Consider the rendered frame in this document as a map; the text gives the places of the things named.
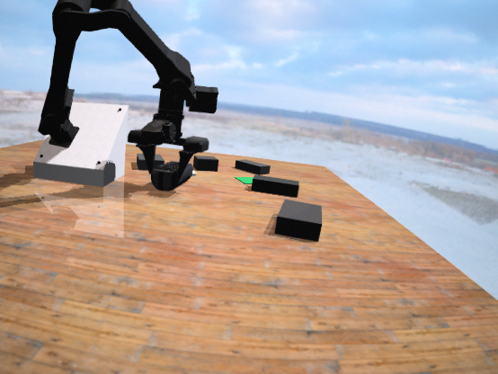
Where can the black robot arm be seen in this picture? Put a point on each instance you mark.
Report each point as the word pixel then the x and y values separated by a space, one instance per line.
pixel 176 81

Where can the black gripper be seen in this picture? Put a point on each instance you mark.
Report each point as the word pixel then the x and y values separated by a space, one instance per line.
pixel 191 145

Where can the dark grey switch control unit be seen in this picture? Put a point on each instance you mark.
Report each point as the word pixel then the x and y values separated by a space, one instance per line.
pixel 165 177

